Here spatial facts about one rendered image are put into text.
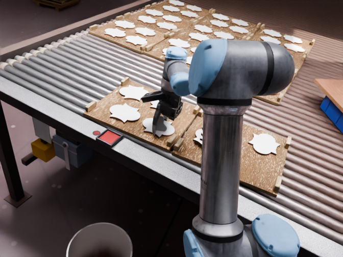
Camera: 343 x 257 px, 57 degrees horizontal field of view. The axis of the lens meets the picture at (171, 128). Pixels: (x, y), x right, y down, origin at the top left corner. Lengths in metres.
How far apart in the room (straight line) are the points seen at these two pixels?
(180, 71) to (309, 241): 0.68
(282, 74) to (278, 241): 0.37
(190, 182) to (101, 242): 0.80
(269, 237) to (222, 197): 0.16
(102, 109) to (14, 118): 1.67
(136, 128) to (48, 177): 1.23
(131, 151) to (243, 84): 0.69
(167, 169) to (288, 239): 0.54
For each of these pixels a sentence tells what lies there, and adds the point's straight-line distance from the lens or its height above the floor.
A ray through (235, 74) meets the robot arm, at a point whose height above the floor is 1.47.
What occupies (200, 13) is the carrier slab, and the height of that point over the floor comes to 0.94.
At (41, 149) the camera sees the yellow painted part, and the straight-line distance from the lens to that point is 1.58.
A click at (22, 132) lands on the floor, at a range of 2.81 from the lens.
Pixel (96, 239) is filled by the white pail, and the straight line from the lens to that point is 1.78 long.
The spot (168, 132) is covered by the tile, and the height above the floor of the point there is 0.95.
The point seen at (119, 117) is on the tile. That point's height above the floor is 0.95.
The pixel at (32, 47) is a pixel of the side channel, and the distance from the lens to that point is 1.96.
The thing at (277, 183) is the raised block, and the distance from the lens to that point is 1.19.
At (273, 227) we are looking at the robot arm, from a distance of 0.80.
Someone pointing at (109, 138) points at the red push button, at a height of 0.93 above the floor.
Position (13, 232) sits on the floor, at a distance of 2.18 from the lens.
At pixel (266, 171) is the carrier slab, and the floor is 0.94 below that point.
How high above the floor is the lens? 1.75
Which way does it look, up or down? 38 degrees down
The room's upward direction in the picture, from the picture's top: 9 degrees clockwise
